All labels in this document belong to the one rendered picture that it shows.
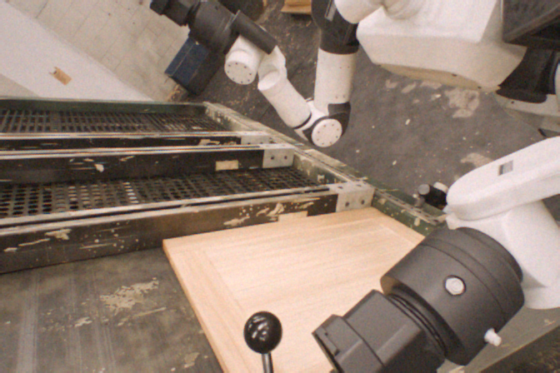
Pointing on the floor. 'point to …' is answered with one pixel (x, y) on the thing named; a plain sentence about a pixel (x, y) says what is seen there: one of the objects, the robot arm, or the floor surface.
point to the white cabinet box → (54, 62)
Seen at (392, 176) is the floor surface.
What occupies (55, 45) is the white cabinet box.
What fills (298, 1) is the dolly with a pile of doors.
